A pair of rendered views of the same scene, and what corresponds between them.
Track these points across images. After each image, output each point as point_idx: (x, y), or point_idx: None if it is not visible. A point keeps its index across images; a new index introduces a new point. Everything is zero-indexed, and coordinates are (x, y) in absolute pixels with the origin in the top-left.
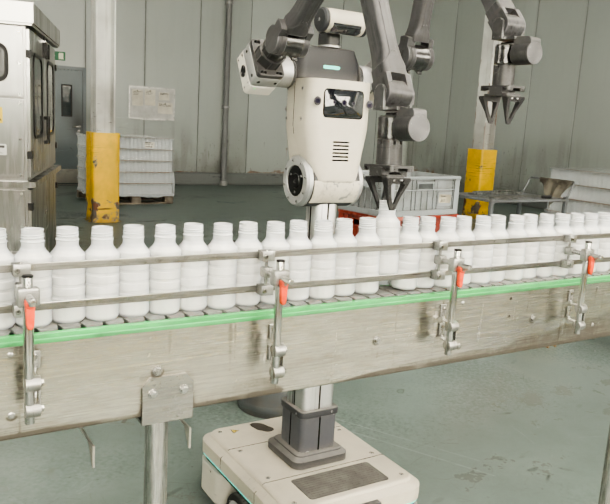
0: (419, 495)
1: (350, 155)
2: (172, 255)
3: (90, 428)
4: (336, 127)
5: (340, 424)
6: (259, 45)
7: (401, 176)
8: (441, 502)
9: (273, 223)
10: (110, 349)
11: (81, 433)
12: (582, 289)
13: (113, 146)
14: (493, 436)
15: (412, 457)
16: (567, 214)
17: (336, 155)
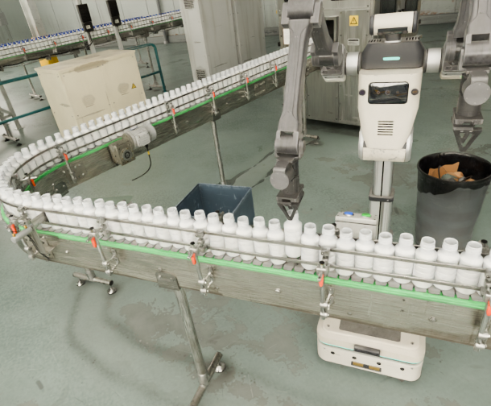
0: (467, 355)
1: (394, 130)
2: (157, 224)
3: (327, 223)
4: (381, 110)
5: None
6: None
7: (288, 203)
8: (477, 369)
9: (208, 217)
10: (138, 255)
11: (320, 225)
12: (481, 321)
13: None
14: None
15: None
16: None
17: (381, 130)
